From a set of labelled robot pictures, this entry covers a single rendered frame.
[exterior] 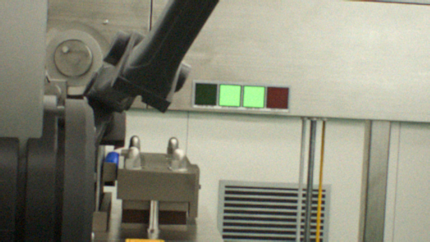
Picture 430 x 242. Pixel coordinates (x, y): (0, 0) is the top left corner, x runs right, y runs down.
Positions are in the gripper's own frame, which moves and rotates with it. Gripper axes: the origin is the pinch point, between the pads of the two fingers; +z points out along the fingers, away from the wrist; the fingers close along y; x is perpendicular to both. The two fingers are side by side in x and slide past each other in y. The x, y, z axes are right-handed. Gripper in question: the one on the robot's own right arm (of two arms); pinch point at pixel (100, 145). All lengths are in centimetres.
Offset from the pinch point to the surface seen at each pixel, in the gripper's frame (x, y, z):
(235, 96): 25.1, 31.6, 19.4
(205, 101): 23.7, 24.1, 20.4
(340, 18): 43, 57, 9
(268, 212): 89, 84, 252
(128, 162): -4.6, 6.2, -1.9
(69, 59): 12.6, -6.8, -12.6
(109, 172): -5.3, 2.2, 1.9
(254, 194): 97, 76, 247
